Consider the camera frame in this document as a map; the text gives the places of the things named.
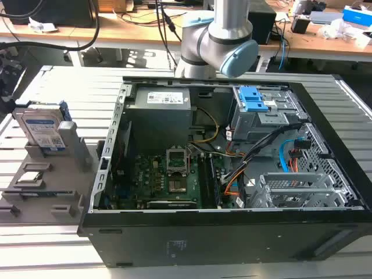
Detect hard disk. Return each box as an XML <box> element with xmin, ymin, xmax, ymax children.
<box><xmin>12</xmin><ymin>100</ymin><xmax>73</xmax><ymax>153</ymax></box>

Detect grey metal disk bay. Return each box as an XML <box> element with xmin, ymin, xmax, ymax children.
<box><xmin>248</xmin><ymin>172</ymin><xmax>359</xmax><ymax>209</ymax></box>

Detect CPU socket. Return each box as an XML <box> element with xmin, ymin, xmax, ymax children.
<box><xmin>165</xmin><ymin>148</ymin><xmax>190</xmax><ymax>177</ymax></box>

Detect grey power supply unit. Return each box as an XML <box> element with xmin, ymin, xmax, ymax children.
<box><xmin>124</xmin><ymin>87</ymin><xmax>192</xmax><ymax>146</ymax></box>

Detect brown chipset heat sink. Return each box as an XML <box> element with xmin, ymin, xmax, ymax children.
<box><xmin>167</xmin><ymin>179</ymin><xmax>187</xmax><ymax>194</ymax></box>

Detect black installed RAM stick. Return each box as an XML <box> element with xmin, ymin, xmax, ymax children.
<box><xmin>208</xmin><ymin>154</ymin><xmax>222</xmax><ymax>209</ymax></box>

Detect green motherboard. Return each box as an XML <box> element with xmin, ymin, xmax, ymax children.
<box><xmin>112</xmin><ymin>153</ymin><xmax>224</xmax><ymax>210</ymax></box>

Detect black graphics card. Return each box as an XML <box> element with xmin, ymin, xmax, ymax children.
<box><xmin>146</xmin><ymin>199</ymin><xmax>199</xmax><ymax>210</ymax></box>

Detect grey metal drive cage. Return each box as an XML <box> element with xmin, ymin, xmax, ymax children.
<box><xmin>231</xmin><ymin>85</ymin><xmax>309</xmax><ymax>141</ymax></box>

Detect blue plastic drive latch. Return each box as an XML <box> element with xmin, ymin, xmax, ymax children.
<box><xmin>239</xmin><ymin>86</ymin><xmax>270</xmax><ymax>113</ymax></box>

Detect black open PC case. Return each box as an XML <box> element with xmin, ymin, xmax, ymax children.
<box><xmin>77</xmin><ymin>74</ymin><xmax>372</xmax><ymax>268</ymax></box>

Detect wooden desk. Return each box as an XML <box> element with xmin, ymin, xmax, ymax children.
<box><xmin>0</xmin><ymin>0</ymin><xmax>372</xmax><ymax>63</ymax></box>

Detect grey parts rack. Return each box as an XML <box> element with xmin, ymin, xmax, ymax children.
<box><xmin>0</xmin><ymin>120</ymin><xmax>101</xmax><ymax>227</ymax></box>

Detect black speaker box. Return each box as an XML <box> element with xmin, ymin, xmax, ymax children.
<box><xmin>247</xmin><ymin>2</ymin><xmax>277</xmax><ymax>45</ymax></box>

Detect silver CPU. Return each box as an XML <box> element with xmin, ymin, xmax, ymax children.
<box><xmin>16</xmin><ymin>171</ymin><xmax>44</xmax><ymax>185</ymax></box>

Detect small black container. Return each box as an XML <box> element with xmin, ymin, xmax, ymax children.
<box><xmin>291</xmin><ymin>16</ymin><xmax>310</xmax><ymax>34</ymax></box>

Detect large black box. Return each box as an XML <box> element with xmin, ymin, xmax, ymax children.
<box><xmin>1</xmin><ymin>0</ymin><xmax>94</xmax><ymax>28</ymax></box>

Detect crumpled white paper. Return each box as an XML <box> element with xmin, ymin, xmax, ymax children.
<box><xmin>28</xmin><ymin>16</ymin><xmax>59</xmax><ymax>33</ymax></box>

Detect clear plastic bag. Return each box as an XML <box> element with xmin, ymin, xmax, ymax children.
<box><xmin>317</xmin><ymin>18</ymin><xmax>354</xmax><ymax>40</ymax></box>

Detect grey flat device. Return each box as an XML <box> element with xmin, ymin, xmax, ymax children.
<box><xmin>309</xmin><ymin>10</ymin><xmax>345</xmax><ymax>26</ymax></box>

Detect blue cardboard box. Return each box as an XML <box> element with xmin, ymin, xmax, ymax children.
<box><xmin>342</xmin><ymin>5</ymin><xmax>372</xmax><ymax>30</ymax></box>

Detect yellow power wires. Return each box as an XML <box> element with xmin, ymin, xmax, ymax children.
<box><xmin>188</xmin><ymin>106</ymin><xmax>220</xmax><ymax>144</ymax></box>

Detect orange power wires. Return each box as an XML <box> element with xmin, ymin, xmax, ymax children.
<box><xmin>224</xmin><ymin>170</ymin><xmax>248</xmax><ymax>197</ymax></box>

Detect black cable bundle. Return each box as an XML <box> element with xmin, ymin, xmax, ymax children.
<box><xmin>220</xmin><ymin>123</ymin><xmax>301</xmax><ymax>184</ymax></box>

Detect blue data wire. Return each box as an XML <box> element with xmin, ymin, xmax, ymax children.
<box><xmin>278</xmin><ymin>139</ymin><xmax>300</xmax><ymax>174</ymax></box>

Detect blue hanging cable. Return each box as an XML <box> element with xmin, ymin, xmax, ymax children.
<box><xmin>278</xmin><ymin>37</ymin><xmax>289</xmax><ymax>71</ymax></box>

